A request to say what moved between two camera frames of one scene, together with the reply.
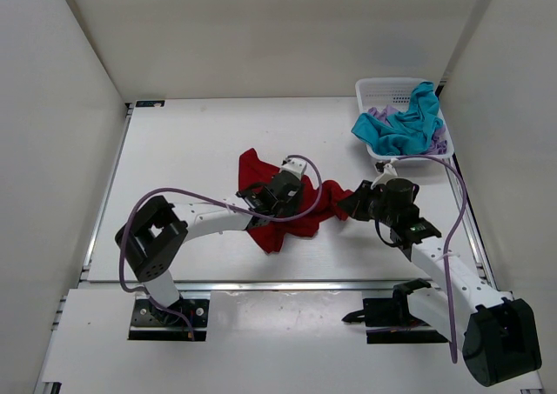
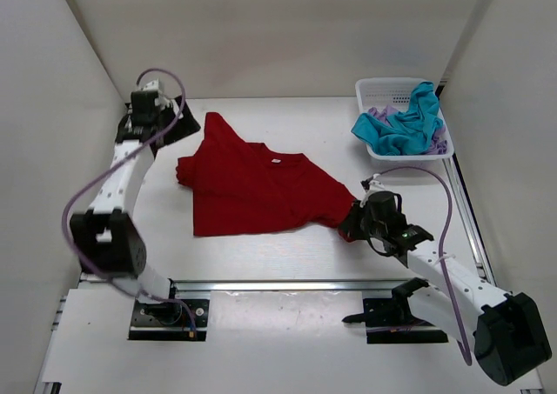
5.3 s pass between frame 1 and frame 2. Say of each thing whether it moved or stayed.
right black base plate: stayed
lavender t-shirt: stayed
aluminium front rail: stayed
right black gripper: moved
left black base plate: stayed
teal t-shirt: stayed
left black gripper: moved
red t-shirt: moved
